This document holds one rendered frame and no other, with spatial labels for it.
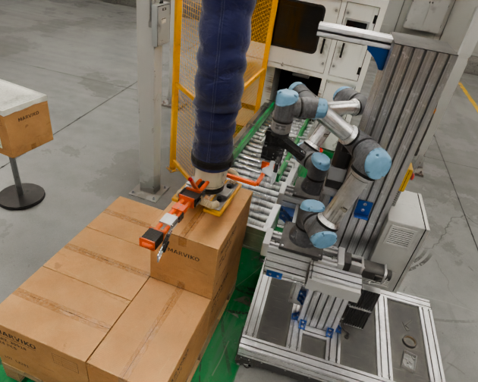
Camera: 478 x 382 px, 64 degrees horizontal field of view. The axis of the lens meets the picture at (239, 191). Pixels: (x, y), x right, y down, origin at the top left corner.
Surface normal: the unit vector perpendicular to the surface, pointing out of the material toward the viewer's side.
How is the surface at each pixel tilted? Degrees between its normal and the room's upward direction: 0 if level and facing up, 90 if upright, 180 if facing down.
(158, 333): 0
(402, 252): 90
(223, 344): 0
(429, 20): 90
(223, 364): 0
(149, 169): 90
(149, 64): 90
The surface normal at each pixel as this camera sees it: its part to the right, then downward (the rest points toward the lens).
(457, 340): 0.13, -0.81
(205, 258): -0.33, 0.51
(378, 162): 0.25, 0.48
